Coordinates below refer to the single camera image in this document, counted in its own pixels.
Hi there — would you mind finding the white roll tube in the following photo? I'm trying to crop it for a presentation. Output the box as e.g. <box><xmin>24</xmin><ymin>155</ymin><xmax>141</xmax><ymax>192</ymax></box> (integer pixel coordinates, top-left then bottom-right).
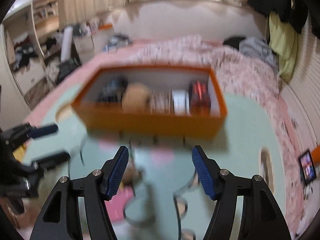
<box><xmin>60</xmin><ymin>25</ymin><xmax>73</xmax><ymax>63</ymax></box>

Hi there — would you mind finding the black lace cloth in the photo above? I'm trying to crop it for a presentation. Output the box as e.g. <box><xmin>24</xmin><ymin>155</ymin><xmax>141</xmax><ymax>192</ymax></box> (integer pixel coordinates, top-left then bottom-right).
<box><xmin>96</xmin><ymin>77</ymin><xmax>128</xmax><ymax>103</ymax></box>

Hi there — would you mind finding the grey clothes pile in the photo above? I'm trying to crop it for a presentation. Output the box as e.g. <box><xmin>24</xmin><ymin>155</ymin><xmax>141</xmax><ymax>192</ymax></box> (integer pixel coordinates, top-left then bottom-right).
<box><xmin>239</xmin><ymin>37</ymin><xmax>279</xmax><ymax>74</ymax></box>

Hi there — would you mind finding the mint cartoon lap table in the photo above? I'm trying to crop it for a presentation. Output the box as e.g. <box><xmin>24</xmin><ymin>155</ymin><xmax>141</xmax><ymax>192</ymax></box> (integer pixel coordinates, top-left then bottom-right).
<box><xmin>23</xmin><ymin>94</ymin><xmax>286</xmax><ymax>239</ymax></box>

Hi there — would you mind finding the brown card deck box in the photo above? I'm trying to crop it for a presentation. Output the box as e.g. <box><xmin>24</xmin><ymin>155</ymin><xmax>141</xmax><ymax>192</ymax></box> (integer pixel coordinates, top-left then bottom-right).
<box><xmin>149</xmin><ymin>90</ymin><xmax>173</xmax><ymax>114</ymax></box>

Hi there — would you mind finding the orange cardboard box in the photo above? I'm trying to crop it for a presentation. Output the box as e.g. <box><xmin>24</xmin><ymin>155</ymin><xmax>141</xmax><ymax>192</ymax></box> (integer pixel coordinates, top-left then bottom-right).
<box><xmin>72</xmin><ymin>64</ymin><xmax>228</xmax><ymax>139</ymax></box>

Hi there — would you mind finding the black square box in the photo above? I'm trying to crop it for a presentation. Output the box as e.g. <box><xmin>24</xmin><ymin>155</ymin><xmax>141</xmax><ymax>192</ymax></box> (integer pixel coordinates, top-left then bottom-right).
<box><xmin>189</xmin><ymin>81</ymin><xmax>211</xmax><ymax>116</ymax></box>

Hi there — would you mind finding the smartphone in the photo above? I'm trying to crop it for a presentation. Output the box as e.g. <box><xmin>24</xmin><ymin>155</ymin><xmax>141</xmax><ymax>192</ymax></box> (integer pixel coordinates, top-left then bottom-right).
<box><xmin>298</xmin><ymin>150</ymin><xmax>317</xmax><ymax>186</ymax></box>

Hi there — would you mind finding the white bedside drawer cabinet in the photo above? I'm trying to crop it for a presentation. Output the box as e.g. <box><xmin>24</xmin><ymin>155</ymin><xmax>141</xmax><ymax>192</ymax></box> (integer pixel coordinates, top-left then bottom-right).
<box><xmin>74</xmin><ymin>28</ymin><xmax>114</xmax><ymax>64</ymax></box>

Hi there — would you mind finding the green hanging garment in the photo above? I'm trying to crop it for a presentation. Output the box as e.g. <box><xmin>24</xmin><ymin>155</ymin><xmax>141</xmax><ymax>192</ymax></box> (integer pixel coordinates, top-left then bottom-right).
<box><xmin>269</xmin><ymin>12</ymin><xmax>298</xmax><ymax>83</ymax></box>

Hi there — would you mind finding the pink floral blanket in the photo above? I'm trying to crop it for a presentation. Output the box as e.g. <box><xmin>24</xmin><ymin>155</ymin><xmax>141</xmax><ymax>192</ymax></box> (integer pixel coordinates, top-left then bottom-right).
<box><xmin>126</xmin><ymin>35</ymin><xmax>304</xmax><ymax>233</ymax></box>

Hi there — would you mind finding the brown plush toy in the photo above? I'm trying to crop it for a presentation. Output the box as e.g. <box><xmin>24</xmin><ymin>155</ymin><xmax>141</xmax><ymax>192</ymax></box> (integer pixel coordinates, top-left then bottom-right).
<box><xmin>121</xmin><ymin>82</ymin><xmax>151</xmax><ymax>112</ymax></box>

